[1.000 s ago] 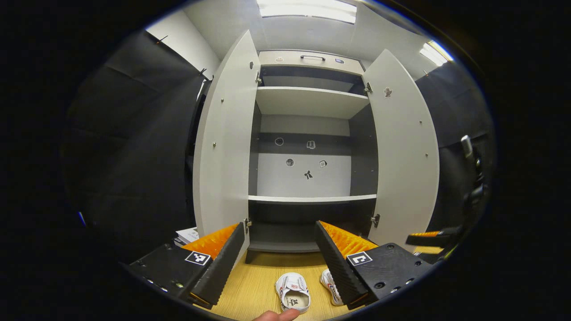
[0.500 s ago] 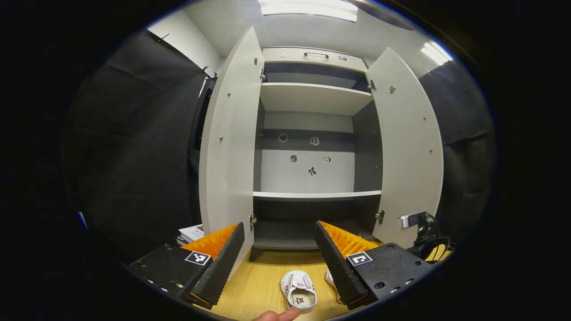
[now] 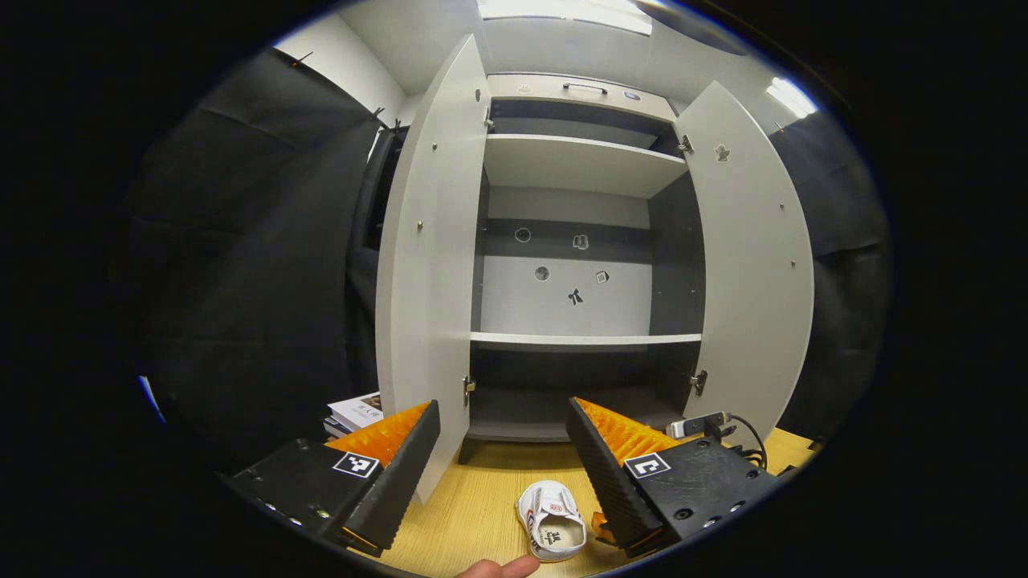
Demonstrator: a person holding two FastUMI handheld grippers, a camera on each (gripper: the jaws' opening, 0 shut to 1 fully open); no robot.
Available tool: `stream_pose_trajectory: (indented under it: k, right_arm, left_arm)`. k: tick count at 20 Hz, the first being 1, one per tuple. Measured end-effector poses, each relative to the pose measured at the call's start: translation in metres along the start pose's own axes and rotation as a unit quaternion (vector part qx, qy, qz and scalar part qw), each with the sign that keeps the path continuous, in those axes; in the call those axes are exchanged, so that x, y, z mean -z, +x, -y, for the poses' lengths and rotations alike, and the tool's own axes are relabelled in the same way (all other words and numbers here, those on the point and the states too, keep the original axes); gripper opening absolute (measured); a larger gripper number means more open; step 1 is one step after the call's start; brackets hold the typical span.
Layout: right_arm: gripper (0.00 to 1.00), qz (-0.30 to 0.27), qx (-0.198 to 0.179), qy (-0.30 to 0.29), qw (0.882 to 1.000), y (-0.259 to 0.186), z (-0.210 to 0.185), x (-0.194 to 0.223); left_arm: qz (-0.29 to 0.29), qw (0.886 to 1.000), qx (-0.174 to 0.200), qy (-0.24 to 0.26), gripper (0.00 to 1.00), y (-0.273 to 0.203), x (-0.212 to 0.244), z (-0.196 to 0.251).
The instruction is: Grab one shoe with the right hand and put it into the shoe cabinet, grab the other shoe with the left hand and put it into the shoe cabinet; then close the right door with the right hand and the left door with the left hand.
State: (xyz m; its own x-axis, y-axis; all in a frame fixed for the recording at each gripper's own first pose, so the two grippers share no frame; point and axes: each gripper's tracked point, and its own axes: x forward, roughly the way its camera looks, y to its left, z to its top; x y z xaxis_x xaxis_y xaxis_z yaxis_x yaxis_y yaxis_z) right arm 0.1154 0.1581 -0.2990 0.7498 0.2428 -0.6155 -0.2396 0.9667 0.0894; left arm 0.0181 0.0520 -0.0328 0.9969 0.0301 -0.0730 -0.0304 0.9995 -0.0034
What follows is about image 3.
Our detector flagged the stack of books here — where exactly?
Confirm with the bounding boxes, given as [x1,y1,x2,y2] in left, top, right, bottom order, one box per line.
[324,392,385,439]

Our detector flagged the black cable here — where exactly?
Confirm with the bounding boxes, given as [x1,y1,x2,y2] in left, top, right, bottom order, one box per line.
[719,413,769,470]

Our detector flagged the ceiling light panel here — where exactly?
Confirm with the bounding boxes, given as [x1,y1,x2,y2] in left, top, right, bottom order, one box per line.
[765,77,820,120]
[476,0,654,37]

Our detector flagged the white shoe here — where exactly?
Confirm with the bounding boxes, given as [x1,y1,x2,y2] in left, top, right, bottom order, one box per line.
[516,480,588,562]

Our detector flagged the black backdrop cloth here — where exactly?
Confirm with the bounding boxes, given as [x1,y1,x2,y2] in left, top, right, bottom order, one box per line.
[124,47,894,474]

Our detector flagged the grey cable connector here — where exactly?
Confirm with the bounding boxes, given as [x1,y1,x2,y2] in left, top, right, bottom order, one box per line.
[665,411,733,440]

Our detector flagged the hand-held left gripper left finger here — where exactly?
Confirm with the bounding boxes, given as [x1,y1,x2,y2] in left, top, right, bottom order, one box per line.
[218,400,442,556]

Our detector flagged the grey cabinet drawer front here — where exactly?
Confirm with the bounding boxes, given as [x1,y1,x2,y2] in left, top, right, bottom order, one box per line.
[487,74,678,123]

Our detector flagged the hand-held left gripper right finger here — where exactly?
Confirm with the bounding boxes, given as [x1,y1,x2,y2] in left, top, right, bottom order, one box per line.
[566,396,781,560]

